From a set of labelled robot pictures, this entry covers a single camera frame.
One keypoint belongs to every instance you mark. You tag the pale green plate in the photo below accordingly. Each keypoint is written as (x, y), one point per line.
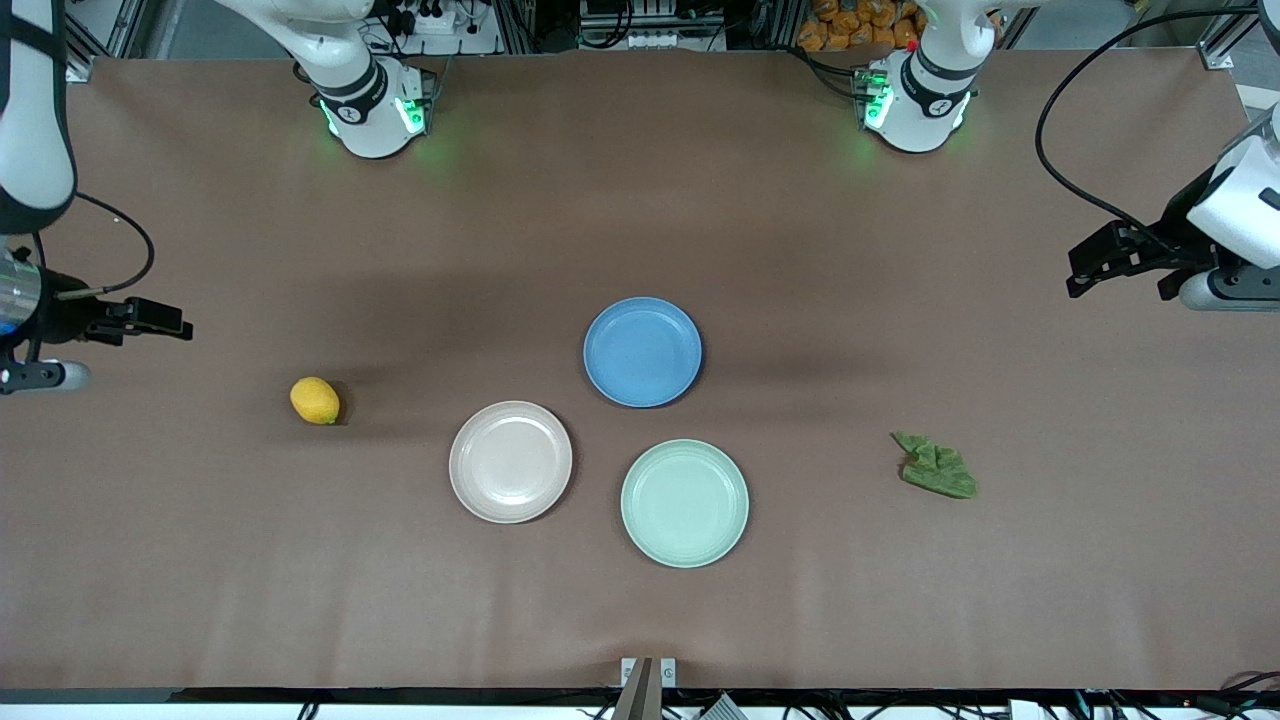
(685, 503)

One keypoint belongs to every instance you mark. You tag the white power strip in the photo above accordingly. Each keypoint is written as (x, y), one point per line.
(660, 40)
(440, 22)

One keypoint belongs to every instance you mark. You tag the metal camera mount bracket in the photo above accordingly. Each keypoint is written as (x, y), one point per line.
(640, 695)

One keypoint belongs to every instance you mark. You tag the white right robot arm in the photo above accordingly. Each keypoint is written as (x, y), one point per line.
(350, 90)

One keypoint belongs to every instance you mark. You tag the green lettuce leaf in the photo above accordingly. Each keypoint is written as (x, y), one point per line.
(938, 470)

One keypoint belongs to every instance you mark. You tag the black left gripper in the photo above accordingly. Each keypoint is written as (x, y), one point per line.
(1176, 246)

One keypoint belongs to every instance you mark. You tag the pale beige plate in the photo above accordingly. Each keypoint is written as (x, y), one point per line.
(510, 462)

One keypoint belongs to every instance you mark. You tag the grey vented box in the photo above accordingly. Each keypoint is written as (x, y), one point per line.
(722, 710)

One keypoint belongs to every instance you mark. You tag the pile of orange items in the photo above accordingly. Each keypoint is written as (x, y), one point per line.
(850, 25)

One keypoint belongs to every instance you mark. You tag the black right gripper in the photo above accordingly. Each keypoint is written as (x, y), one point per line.
(64, 318)

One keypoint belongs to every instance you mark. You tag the blue plate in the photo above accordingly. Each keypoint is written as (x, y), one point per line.
(642, 352)

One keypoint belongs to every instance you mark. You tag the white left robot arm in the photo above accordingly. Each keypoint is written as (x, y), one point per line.
(925, 100)

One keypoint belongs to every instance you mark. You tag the yellow lemon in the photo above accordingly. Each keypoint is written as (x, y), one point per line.
(315, 400)

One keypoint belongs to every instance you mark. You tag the aluminium frame profile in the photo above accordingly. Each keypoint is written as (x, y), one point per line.
(1215, 55)
(85, 65)

